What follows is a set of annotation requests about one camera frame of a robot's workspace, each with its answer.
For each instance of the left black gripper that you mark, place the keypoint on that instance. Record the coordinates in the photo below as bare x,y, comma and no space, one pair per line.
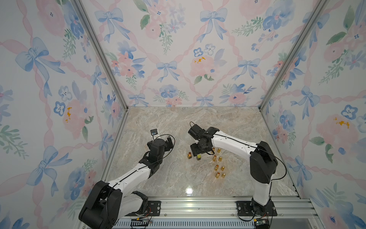
167,147

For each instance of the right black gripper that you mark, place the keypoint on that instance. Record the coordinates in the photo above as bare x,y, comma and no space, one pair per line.
195,150

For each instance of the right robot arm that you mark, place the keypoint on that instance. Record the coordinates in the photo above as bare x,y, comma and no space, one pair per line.
263,163

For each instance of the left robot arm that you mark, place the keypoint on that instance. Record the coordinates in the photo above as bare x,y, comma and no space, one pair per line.
109,201

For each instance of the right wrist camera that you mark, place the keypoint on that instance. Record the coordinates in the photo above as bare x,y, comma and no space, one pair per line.
196,132

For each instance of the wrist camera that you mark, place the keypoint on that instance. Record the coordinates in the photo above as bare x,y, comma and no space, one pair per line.
154,133
196,132

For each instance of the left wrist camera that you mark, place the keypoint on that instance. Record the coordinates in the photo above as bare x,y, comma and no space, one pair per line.
154,133

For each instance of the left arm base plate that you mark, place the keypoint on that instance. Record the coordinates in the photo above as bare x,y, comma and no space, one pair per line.
150,208

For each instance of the aluminium rail frame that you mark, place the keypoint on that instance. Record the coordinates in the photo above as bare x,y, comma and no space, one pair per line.
222,213

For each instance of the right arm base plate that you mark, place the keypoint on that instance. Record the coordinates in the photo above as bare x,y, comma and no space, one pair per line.
249,208

